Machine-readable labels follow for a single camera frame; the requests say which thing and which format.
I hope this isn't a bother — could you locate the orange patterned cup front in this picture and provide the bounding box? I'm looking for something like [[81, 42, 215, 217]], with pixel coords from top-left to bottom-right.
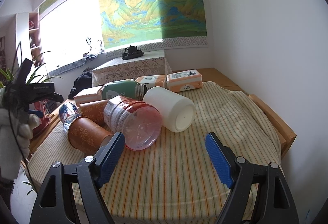
[[67, 116, 113, 155]]

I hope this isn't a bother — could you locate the orange patterned cup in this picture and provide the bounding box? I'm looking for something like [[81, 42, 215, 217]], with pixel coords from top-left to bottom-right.
[[80, 99, 108, 126], [67, 116, 113, 155]]

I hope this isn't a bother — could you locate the orange patterned cup rear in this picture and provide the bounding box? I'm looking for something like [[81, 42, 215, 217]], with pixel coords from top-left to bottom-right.
[[80, 99, 108, 126]]

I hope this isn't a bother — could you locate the white plastic cup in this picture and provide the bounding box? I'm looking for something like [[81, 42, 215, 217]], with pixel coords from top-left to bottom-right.
[[143, 86, 196, 132]]

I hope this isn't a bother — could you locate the left white gloved hand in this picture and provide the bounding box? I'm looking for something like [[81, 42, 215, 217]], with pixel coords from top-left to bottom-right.
[[1, 108, 40, 180]]

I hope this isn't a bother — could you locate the red white flower pot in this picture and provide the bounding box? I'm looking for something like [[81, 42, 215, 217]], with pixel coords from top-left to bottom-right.
[[33, 99, 51, 138]]

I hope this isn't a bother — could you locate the green spider plant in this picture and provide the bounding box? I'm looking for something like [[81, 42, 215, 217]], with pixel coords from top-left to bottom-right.
[[1, 42, 62, 88]]

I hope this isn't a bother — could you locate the wooden slatted bench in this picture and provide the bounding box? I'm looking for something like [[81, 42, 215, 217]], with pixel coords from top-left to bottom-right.
[[28, 103, 63, 159]]

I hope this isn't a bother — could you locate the wooden low table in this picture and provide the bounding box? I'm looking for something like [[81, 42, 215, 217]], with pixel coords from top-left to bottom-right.
[[172, 67, 297, 158]]

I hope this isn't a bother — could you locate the striped table cloth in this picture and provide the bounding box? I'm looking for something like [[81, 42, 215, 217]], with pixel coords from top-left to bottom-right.
[[27, 81, 282, 222]]

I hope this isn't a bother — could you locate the black bag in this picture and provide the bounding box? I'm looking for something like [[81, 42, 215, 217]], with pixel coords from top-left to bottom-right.
[[68, 71, 92, 99]]

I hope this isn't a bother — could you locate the clear red labelled jar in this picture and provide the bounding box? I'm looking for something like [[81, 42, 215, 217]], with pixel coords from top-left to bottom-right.
[[103, 95, 162, 151]]

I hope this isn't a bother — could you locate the orange tissue pack left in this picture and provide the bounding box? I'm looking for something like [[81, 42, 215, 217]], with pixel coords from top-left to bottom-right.
[[74, 86, 103, 107]]

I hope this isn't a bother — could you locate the orange tissue pack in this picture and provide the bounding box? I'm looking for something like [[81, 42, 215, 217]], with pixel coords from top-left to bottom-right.
[[135, 75, 166, 89], [74, 86, 103, 107], [166, 69, 203, 93]]

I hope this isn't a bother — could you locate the green thermos bottle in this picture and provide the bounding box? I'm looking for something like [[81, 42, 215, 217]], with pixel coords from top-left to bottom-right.
[[102, 80, 147, 100]]

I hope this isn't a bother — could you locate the orange tissue pack right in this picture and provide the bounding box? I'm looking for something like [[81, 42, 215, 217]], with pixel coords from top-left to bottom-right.
[[166, 69, 203, 93]]

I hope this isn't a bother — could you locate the orange tissue pack middle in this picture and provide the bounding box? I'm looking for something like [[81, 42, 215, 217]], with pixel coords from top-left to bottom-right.
[[135, 75, 166, 89]]

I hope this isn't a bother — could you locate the black teapot set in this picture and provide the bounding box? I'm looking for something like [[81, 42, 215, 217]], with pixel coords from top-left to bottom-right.
[[121, 45, 144, 60]]

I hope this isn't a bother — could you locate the lace covered side table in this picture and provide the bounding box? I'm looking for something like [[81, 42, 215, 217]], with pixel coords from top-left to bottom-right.
[[92, 50, 172, 87]]

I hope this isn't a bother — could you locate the landscape painting roller blind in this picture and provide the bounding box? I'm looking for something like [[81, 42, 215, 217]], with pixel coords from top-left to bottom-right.
[[98, 0, 207, 51]]

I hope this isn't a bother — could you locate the white pink wall shelf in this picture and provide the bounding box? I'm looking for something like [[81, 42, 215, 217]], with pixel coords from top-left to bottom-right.
[[16, 12, 43, 67]]

